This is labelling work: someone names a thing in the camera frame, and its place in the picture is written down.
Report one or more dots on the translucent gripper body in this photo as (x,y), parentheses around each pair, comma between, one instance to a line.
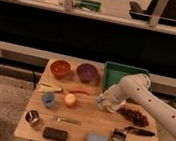
(106,104)

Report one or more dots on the light blue towel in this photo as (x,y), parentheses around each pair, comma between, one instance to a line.
(100,99)

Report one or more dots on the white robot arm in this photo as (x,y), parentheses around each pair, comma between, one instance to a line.
(136,87)

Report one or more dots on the white plastic cup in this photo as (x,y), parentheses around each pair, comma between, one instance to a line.
(114,108)

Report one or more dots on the blue plastic cup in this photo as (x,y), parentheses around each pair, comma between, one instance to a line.
(48,99)

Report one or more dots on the small metal cup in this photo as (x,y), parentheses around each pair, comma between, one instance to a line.
(32,117)

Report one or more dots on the bunch of dark grapes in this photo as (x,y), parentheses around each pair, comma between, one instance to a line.
(134,116)

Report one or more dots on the green plastic tray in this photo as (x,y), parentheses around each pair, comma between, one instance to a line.
(113,72)

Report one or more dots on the red chili pepper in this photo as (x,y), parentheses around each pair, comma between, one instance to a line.
(78,91)

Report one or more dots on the purple bowl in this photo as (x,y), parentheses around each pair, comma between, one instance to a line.
(87,72)

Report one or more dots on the wooden table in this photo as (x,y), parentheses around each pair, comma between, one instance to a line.
(92,119)

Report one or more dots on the silver fork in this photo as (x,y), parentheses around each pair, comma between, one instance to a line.
(71,121)

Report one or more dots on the orange bowl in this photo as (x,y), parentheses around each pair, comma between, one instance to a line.
(60,68)

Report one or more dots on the yellow banana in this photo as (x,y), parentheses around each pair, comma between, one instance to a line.
(49,88)

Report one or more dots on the black rectangular sponge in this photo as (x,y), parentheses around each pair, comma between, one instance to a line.
(53,133)

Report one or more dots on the dark machine on shelf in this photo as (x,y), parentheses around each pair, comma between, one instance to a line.
(168,16)

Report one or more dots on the green box on shelf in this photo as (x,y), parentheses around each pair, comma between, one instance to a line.
(91,5)

